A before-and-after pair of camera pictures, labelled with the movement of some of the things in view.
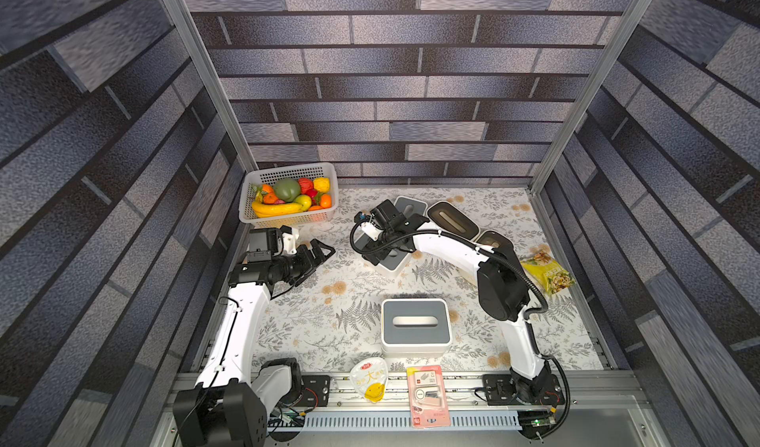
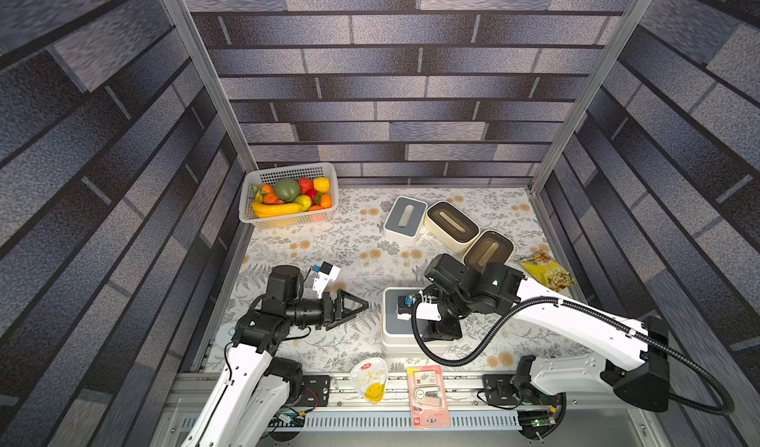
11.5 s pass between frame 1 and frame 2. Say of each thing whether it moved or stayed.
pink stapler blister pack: stayed
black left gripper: moved
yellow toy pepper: stayed
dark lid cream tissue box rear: stayed
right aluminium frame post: stayed
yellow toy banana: stayed
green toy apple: stayed
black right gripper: moved
